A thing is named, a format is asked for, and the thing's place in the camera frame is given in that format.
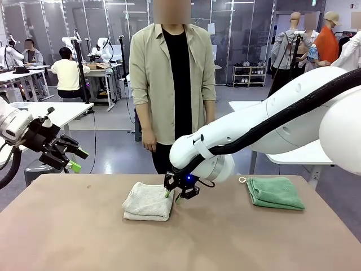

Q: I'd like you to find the black right arm cable sleeve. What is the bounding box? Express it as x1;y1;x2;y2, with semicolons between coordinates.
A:
171;67;361;177

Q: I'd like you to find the black tripod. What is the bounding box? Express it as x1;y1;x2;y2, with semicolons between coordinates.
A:
266;30;307;97

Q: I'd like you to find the white lab desk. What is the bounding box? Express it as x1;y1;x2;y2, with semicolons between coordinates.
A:
0;64;56;102
83;63;124;112

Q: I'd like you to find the mannequin in grey shirt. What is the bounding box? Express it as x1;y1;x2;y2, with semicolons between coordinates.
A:
270;11;314;97

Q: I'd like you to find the brown cardboard box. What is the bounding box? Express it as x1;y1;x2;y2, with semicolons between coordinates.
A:
86;62;111;71

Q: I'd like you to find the person in beige shirt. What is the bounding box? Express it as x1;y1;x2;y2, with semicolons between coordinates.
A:
129;0;217;175

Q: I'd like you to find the person's right hand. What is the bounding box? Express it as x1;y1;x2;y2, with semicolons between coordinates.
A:
142;131;158;152

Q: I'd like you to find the person in floral shirt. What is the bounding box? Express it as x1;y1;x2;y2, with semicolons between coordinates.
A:
303;12;321;73

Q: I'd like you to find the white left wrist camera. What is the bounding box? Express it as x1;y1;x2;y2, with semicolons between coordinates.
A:
38;106;56;128

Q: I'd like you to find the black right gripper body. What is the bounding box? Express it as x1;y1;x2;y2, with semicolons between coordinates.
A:
171;172;199;190

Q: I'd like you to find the mannequin in orange jacket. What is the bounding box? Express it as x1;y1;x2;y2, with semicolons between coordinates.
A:
312;11;344;67

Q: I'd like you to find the white shoe rack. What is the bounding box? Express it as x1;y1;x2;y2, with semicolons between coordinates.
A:
232;65;267;88

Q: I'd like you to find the seated person in cream shirt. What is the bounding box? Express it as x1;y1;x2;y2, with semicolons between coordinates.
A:
50;47;91;102

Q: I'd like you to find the black camera stand pole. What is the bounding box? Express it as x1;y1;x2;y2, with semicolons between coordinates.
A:
118;35;128;85
73;28;91;104

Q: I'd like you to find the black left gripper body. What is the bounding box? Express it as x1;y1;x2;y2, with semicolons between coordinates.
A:
24;117;61;155

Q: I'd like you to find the white terry towel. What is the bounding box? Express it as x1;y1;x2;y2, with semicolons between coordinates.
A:
121;181;175;222

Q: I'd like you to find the person's left forearm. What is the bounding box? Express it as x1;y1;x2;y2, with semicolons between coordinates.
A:
205;99;217;125

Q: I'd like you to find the green terry towel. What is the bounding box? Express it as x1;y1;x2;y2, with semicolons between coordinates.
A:
238;176;306;211

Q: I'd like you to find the white work table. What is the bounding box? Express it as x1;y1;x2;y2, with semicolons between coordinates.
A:
0;101;95;166
228;100;335;183

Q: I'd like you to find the man in grey hoodie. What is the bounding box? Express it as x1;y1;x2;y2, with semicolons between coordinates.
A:
21;39;45;67

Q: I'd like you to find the person's right forearm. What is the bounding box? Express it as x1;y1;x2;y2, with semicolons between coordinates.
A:
140;104;155;135

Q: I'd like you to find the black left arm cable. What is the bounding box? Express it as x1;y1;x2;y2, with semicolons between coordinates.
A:
0;141;24;190

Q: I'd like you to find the grey round metal base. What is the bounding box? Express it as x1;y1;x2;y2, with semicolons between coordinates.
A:
24;162;70;187

